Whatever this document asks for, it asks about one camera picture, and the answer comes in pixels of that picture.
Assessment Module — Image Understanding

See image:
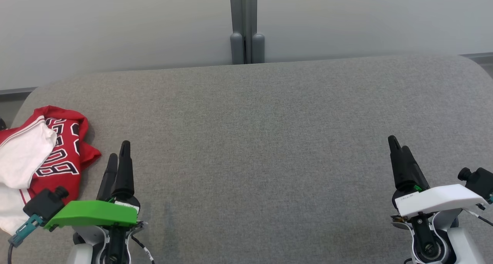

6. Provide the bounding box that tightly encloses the grey cylindrical post cap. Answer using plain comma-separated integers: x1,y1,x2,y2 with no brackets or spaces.
252,33,265,64
230,32,244,65

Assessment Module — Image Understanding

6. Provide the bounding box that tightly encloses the grey partition post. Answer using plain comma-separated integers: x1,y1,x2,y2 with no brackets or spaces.
230,0,258,64

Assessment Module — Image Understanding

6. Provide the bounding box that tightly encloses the red white basketball jersey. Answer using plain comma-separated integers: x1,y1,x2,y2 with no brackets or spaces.
0,105,102,236

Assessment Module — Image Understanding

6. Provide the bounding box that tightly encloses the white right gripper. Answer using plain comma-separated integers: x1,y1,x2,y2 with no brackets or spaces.
388,135,488,218

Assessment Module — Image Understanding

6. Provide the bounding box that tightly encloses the teal left cable connector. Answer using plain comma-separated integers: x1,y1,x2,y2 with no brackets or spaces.
8,214,44,247

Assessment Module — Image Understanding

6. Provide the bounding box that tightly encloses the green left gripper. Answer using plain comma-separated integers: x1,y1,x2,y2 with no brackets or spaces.
44,141,141,230

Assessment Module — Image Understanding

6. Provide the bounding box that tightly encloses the black right camera cable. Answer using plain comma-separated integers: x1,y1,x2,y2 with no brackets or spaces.
462,207,493,227

